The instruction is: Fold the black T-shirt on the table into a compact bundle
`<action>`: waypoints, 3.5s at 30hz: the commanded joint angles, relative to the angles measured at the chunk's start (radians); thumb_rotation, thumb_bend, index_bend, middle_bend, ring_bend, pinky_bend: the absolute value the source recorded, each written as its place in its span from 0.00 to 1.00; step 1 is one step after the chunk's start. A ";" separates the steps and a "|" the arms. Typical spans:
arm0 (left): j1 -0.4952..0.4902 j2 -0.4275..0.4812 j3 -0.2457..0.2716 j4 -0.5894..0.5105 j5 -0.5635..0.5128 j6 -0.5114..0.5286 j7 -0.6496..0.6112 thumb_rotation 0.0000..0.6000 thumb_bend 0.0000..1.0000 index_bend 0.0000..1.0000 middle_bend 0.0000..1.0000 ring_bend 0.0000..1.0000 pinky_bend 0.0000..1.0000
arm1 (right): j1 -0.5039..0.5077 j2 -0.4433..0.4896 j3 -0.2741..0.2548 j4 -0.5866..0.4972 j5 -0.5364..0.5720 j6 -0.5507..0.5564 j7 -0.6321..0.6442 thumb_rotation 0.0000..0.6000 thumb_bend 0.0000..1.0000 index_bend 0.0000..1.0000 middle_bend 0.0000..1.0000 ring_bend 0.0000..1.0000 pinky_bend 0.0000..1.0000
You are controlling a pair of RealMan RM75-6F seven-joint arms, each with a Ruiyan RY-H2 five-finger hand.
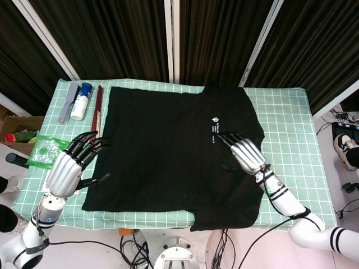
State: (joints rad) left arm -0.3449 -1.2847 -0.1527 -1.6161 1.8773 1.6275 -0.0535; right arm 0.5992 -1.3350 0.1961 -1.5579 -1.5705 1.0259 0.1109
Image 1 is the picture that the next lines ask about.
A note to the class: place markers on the orange object under table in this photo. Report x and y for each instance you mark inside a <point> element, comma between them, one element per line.
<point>125,232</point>

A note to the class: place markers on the long dark red box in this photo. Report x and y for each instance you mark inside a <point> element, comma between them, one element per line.
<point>98,112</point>

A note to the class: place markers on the green plastic packet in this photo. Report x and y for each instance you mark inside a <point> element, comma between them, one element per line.
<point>42,151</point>

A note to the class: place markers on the cardboard box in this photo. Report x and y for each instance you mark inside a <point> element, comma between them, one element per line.
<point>11,123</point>

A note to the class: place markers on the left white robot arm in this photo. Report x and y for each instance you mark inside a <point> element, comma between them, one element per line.
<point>46,213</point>

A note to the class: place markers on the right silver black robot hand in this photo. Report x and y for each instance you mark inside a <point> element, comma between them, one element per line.
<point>248,155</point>

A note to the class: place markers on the dark curtain partition panel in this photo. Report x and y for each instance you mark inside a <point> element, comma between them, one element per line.
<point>22,56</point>
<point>317,50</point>
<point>112,36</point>
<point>218,36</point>

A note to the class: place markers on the red toy fruit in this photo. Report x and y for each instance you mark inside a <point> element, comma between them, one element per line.
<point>11,138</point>

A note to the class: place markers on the black T-shirt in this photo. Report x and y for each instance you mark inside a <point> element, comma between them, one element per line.
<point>157,145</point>

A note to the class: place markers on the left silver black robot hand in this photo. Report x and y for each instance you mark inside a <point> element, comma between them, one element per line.
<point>63,171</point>

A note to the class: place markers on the white bottle with blue cap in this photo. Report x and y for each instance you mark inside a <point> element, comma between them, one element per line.
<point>79,105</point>

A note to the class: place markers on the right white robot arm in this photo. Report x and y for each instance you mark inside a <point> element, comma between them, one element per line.
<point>286,201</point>

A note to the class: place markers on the green checked tablecloth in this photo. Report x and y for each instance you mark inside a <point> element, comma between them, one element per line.
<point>289,126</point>

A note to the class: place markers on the green toy vegetable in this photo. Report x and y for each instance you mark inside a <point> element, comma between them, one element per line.
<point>26,136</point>

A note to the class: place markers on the black electronic box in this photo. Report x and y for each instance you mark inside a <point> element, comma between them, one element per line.
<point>346,129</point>

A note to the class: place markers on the black chair castor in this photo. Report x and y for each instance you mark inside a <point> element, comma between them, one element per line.
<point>349,187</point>

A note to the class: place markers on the black and white sneaker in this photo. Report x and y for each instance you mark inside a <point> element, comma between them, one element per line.
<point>345,148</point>

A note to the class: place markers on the black trouser leg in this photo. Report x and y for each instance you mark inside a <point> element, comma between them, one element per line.
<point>8,218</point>
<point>354,157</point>

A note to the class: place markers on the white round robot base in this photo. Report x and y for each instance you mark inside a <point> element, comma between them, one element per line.
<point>176,255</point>

